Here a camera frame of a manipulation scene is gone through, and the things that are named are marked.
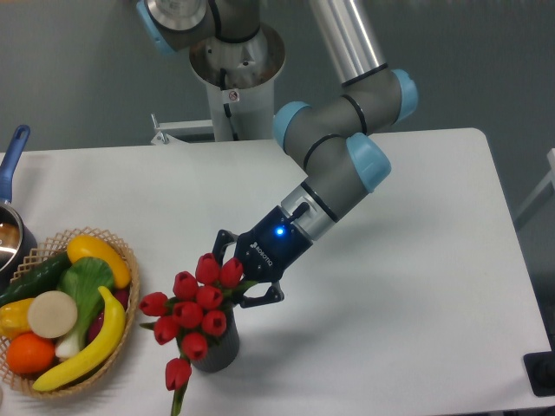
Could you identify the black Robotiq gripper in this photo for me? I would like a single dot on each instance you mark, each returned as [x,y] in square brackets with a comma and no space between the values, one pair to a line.
[265,252]

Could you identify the red tulip bouquet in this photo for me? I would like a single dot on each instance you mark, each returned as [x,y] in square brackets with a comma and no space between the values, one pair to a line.
[194,317]

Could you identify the dark grey ribbed vase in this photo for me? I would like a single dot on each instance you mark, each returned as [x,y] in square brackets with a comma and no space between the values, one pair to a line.
[224,352]

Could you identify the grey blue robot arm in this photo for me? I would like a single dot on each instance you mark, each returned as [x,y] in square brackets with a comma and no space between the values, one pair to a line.
[331,144]

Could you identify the dark red fruit in basket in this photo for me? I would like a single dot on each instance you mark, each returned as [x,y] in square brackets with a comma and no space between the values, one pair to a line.
[122,295]

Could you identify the yellow banana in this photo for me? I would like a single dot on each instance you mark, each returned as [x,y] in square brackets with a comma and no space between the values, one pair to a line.
[94,354]

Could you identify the green bok choy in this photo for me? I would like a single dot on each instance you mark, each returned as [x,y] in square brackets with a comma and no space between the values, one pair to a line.
[81,282]

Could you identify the yellow squash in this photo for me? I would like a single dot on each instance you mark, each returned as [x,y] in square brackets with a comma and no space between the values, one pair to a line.
[88,246]

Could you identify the woven wicker basket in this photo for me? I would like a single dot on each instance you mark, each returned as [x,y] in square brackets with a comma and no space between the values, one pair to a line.
[49,248]

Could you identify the beige round disc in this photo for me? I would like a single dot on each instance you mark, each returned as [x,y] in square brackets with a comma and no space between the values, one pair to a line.
[52,314]

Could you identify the green cucumber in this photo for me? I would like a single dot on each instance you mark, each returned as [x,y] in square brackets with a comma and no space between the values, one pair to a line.
[44,277]

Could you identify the orange fruit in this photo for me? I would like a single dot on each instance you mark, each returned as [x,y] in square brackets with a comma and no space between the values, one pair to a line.
[30,354]

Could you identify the yellow bell pepper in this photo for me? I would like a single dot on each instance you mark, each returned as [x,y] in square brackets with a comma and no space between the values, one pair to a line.
[14,320]

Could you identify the black device at table edge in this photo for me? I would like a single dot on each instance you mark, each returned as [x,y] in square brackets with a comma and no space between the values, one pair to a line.
[540,372]

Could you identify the white metal bracket left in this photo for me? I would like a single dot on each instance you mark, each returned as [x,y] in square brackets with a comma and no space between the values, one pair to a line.
[192,131]

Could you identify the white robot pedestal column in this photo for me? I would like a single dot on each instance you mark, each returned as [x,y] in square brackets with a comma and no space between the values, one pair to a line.
[239,80]

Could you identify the blue handled saucepan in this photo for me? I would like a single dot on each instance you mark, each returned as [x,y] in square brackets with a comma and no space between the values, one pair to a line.
[16,238]

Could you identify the white frame at right edge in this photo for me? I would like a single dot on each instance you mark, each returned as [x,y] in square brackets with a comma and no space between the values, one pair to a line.
[537,198]

